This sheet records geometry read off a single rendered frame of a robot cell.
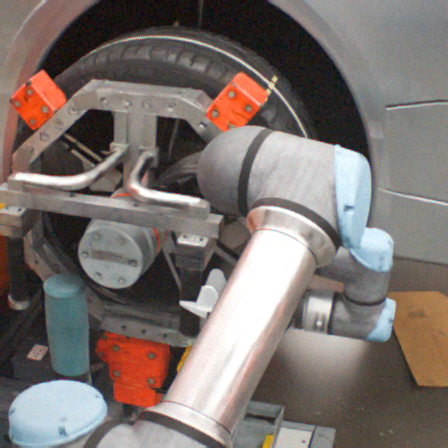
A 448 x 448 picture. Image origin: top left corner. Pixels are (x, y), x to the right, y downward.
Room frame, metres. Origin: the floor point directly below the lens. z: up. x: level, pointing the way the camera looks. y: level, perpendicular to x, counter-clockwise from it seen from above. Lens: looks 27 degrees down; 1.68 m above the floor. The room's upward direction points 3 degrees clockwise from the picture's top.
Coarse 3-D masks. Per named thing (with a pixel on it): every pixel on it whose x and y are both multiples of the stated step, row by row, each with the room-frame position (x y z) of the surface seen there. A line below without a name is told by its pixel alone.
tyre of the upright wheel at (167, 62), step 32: (128, 32) 1.91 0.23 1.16; (160, 32) 1.84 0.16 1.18; (192, 32) 1.85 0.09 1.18; (96, 64) 1.70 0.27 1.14; (128, 64) 1.69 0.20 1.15; (160, 64) 1.67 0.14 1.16; (192, 64) 1.67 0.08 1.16; (224, 64) 1.71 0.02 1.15; (256, 64) 1.79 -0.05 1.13; (288, 96) 1.78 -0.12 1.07; (288, 128) 1.66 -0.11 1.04
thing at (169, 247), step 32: (64, 160) 1.84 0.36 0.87; (96, 160) 1.74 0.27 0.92; (160, 160) 1.69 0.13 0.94; (96, 192) 1.73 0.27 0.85; (192, 192) 1.72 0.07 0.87; (64, 224) 1.78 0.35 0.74; (64, 256) 1.72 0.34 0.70; (160, 256) 1.89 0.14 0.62; (224, 256) 1.66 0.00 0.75; (96, 288) 1.70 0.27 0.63; (128, 288) 1.71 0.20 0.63; (160, 288) 1.75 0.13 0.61
